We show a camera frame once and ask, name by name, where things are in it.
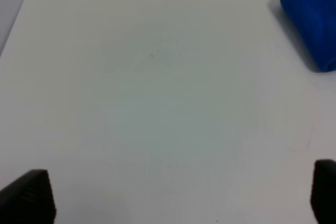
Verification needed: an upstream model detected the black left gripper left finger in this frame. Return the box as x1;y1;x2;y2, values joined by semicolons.
1;169;56;223

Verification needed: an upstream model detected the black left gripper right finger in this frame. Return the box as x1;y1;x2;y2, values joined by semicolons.
310;159;335;224

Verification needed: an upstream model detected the folded blue towel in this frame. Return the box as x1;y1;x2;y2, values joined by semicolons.
280;0;335;72

